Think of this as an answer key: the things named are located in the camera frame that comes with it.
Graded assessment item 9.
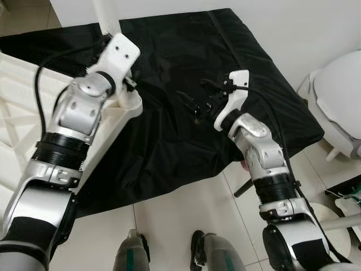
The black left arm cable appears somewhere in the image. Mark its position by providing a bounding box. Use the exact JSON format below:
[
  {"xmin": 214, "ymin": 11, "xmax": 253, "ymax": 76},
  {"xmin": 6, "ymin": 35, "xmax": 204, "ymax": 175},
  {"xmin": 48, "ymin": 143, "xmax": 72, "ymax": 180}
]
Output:
[{"xmin": 34, "ymin": 48, "xmax": 108, "ymax": 139}]

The white plastic chair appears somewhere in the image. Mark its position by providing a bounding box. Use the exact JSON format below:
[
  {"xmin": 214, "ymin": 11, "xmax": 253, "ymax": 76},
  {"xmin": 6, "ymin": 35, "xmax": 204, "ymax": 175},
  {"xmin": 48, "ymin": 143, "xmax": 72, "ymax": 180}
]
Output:
[{"xmin": 297, "ymin": 51, "xmax": 361, "ymax": 161}]

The white plastic table leg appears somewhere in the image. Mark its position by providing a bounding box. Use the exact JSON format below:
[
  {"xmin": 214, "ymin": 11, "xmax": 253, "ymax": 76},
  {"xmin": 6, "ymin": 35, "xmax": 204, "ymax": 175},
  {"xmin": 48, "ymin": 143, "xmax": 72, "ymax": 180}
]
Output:
[{"xmin": 92, "ymin": 0, "xmax": 122, "ymax": 39}]

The grey green robot right leg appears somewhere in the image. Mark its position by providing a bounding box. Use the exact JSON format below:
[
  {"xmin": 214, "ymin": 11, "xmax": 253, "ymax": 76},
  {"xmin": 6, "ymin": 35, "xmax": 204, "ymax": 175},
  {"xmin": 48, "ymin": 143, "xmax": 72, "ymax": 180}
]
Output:
[{"xmin": 191, "ymin": 230, "xmax": 246, "ymax": 271}]

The black table cloth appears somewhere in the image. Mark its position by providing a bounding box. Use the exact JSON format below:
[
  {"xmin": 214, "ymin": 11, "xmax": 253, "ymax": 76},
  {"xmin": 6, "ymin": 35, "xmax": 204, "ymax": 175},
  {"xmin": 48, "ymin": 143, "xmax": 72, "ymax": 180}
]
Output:
[{"xmin": 0, "ymin": 8, "xmax": 325, "ymax": 218}]

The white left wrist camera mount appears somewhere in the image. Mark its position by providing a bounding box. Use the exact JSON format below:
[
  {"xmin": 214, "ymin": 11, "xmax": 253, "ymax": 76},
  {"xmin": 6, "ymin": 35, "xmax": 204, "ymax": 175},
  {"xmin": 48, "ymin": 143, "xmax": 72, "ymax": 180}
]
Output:
[{"xmin": 89, "ymin": 33, "xmax": 142, "ymax": 85}]

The white plastic table top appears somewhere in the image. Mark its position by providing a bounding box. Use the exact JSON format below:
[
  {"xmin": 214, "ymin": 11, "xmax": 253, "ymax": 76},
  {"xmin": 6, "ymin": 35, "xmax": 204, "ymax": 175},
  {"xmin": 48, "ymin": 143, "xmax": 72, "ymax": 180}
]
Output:
[{"xmin": 0, "ymin": 51, "xmax": 143, "ymax": 211}]

